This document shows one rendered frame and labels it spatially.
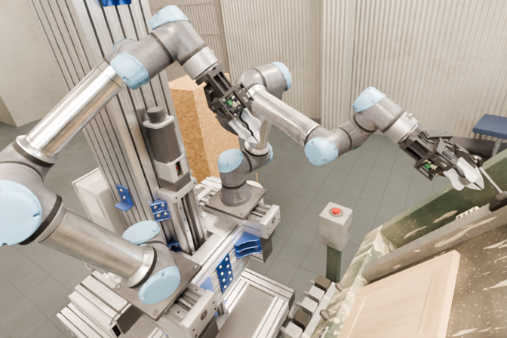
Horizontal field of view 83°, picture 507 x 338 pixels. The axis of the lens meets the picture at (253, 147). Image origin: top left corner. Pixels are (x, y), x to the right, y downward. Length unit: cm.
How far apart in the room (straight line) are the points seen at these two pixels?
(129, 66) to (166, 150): 48
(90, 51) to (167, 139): 35
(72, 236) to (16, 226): 11
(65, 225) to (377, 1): 366
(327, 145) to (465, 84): 332
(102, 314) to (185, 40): 99
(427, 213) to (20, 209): 123
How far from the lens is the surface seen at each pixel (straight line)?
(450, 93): 402
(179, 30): 67
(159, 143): 105
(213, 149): 265
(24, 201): 69
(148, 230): 99
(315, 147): 74
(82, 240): 78
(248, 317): 197
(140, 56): 65
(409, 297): 97
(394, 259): 115
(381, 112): 79
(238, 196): 133
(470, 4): 383
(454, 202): 124
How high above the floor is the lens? 189
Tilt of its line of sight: 29 degrees down
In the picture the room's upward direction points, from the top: 7 degrees counter-clockwise
